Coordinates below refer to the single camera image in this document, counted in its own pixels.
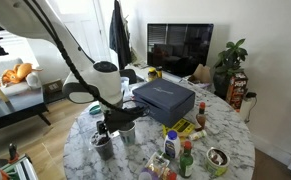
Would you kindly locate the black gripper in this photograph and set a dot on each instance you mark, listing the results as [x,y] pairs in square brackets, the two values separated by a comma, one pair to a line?
[118,120]

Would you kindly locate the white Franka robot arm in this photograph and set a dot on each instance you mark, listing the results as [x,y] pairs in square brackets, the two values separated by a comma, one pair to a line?
[98,83]

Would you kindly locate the purple lid container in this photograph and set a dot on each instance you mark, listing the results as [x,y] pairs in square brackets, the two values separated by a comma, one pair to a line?
[145,175]

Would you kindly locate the clear acrylic tray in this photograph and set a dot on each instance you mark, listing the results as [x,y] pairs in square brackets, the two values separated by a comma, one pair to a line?
[83,123]

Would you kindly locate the green round lid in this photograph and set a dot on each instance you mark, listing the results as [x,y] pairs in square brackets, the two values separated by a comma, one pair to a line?
[95,110]

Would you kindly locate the black chair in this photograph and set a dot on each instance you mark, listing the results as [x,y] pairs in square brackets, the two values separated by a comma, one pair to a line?
[129,75]

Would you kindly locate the small cardboard box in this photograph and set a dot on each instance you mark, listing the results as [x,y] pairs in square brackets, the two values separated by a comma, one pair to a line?
[53,86]

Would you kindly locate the clear snack bag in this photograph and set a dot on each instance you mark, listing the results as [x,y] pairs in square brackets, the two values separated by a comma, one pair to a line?
[158,163]

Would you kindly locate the navy blue cardboard box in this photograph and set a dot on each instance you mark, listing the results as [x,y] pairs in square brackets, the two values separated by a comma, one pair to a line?
[165,100]

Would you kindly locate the white television cabinet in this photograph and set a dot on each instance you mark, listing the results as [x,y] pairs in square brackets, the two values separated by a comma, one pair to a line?
[141,71]

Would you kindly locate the white bottle blue cap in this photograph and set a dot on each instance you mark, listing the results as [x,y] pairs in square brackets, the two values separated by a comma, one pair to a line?
[172,146]

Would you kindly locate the yellow lid vitamin bottle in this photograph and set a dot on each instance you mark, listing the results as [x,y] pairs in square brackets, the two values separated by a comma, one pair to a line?
[152,75]

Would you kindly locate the yellow packet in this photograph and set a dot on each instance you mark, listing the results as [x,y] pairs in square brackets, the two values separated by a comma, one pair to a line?
[181,127]

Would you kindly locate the dark bottle yellow label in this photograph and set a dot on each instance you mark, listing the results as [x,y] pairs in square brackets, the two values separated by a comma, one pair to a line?
[159,72]

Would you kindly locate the black coffee table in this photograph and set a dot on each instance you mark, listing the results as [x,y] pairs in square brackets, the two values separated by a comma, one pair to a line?
[15,113]

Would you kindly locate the green bottle red cap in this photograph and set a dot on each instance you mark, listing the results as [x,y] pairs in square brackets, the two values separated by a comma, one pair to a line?
[186,163]

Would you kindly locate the dark hanging coat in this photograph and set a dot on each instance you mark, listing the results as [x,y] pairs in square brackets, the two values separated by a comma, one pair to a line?
[120,36]

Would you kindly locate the small white bottle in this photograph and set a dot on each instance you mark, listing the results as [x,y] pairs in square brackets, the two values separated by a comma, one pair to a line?
[197,135]

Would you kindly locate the red cap hot sauce bottle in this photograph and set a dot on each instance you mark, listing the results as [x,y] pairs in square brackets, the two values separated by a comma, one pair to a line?
[201,118]

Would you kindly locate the orange stuffed animal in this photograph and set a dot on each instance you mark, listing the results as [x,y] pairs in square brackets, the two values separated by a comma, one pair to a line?
[18,73]

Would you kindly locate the grey sofa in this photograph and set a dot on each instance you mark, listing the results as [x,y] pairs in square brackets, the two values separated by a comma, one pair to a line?
[5,91]

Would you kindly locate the black flat screen television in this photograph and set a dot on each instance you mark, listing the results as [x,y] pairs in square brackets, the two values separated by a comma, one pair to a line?
[180,50]

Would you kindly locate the brown paper bag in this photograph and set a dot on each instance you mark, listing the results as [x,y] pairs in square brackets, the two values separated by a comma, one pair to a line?
[201,74]

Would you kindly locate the open tin can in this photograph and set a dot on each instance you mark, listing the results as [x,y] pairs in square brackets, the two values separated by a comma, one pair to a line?
[217,163]

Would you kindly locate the orange Jenga box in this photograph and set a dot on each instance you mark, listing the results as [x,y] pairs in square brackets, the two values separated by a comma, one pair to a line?
[236,91]

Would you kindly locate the green potted plant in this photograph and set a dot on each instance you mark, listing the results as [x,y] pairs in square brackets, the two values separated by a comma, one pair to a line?
[230,63]

